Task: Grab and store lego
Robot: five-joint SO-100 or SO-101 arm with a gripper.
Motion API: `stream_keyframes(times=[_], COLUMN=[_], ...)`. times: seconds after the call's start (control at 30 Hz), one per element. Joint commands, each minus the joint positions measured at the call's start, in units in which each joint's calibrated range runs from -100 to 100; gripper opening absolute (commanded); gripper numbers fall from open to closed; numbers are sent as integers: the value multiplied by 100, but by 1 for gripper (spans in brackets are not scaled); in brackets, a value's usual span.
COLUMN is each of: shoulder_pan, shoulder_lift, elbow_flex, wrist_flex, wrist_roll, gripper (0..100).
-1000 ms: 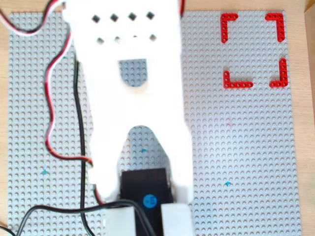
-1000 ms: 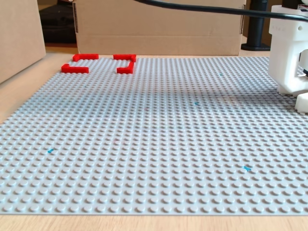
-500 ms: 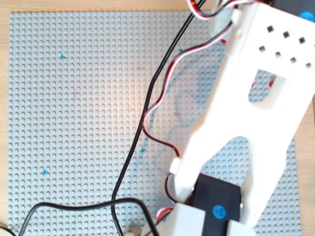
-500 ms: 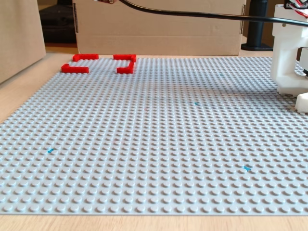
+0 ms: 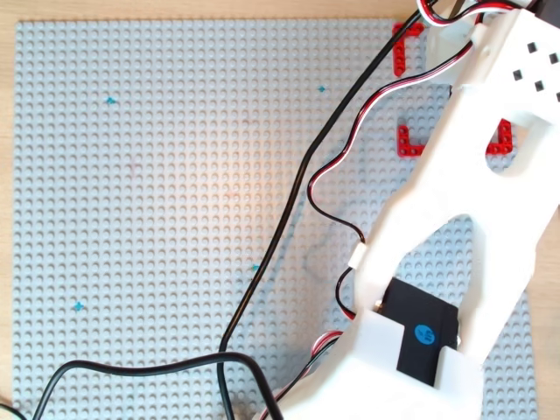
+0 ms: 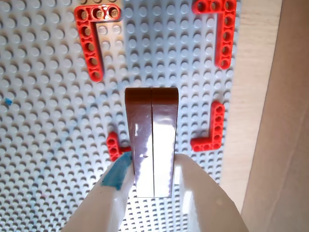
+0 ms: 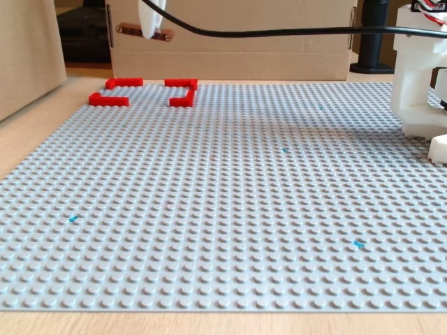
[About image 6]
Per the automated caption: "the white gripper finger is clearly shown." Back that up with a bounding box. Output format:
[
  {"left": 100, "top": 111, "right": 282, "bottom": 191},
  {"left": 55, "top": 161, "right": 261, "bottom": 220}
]
[{"left": 171, "top": 153, "right": 251, "bottom": 232}]

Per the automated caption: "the white gripper finger with blue tip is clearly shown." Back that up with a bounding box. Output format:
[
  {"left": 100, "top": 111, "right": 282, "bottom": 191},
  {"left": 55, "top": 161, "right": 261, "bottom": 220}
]
[{"left": 61, "top": 153, "right": 135, "bottom": 232}]

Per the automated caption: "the brown lego technic beam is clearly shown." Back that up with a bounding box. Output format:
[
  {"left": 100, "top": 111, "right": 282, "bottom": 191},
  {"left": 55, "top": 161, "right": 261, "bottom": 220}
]
[{"left": 125, "top": 87, "right": 180, "bottom": 199}]

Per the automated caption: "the red L-shaped lego beam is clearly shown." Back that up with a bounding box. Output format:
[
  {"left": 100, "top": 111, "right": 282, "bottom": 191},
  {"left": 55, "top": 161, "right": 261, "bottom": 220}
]
[
  {"left": 192, "top": 0, "right": 237, "bottom": 70},
  {"left": 74, "top": 4, "right": 122, "bottom": 83},
  {"left": 190, "top": 101, "right": 226, "bottom": 152},
  {"left": 106, "top": 131, "right": 132, "bottom": 162}
]

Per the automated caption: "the gray studded lego baseplate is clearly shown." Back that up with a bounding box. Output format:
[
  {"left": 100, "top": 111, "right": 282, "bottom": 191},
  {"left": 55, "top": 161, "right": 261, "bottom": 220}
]
[{"left": 0, "top": 0, "right": 242, "bottom": 232}]

